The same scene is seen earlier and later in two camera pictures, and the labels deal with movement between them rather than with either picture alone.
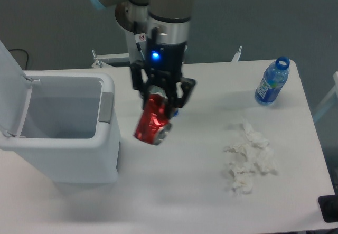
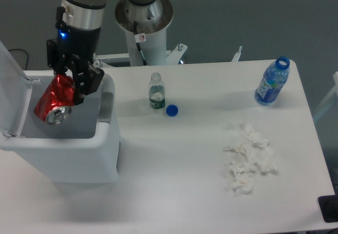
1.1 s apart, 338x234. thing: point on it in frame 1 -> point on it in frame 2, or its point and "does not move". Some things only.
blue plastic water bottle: (275, 76) does not move
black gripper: (163, 64) -> (75, 48)
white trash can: (69, 131) does not move
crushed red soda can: (153, 124) -> (54, 106)
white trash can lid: (15, 91) does not move
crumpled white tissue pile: (258, 153) does not move
